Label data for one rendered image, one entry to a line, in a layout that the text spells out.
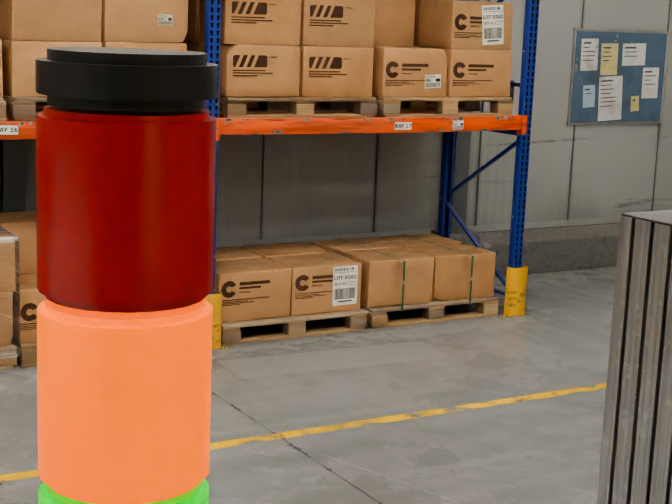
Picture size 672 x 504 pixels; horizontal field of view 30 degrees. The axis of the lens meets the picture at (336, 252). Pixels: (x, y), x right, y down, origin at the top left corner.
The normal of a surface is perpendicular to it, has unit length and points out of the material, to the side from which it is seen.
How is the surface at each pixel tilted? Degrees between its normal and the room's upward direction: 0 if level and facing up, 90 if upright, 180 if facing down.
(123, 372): 90
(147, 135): 90
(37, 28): 91
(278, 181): 90
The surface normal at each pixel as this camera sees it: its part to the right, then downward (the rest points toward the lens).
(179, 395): 0.77, 0.15
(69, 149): -0.42, 0.15
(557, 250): 0.50, 0.18
